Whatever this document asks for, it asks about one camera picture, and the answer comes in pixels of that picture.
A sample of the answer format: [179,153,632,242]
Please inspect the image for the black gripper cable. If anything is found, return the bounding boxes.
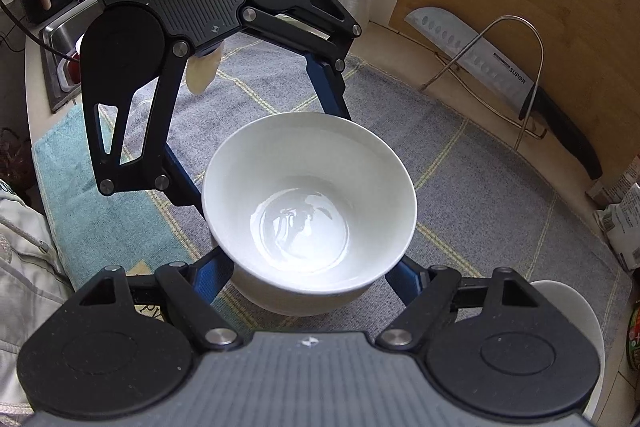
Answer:
[0,0,83,60]

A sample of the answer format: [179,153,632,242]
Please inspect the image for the grey teal checked cloth mat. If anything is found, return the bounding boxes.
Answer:
[32,32,633,343]

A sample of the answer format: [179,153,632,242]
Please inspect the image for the stainless steel sink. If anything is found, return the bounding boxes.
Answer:
[39,2,108,114]

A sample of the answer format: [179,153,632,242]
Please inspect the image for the person's left hand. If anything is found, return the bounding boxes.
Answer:
[185,46,222,96]

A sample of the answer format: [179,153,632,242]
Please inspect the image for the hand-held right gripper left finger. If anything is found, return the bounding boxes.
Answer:
[75,257,243,350]

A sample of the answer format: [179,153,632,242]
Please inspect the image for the yellow printed label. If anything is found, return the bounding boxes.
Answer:
[132,299,168,323]

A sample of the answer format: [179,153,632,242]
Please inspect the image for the person's light jacket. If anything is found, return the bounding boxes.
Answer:
[0,179,76,413]

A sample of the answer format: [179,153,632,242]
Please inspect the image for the green lid sauce jar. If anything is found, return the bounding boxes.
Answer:
[626,304,640,370]

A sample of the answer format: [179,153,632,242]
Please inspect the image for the white plate two fruit prints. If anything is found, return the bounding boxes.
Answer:
[527,279,606,423]

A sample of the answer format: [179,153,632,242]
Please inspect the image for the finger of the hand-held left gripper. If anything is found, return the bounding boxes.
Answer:
[241,0,363,122]
[81,39,211,210]

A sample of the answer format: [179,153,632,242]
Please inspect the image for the white printed plastic bag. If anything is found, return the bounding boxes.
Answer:
[595,202,640,270]

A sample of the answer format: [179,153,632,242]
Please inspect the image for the plain white bowl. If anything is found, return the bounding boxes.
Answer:
[201,112,418,318]

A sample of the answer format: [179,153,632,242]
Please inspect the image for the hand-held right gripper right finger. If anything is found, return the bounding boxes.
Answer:
[375,257,541,350]

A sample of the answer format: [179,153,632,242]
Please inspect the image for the steel wire rack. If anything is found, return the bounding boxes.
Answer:
[419,14,548,142]

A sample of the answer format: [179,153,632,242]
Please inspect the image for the black handled kitchen knife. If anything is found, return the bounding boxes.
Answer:
[404,7,603,180]

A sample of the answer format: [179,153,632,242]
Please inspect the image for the white plastic bottle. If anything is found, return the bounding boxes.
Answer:
[586,167,640,208]

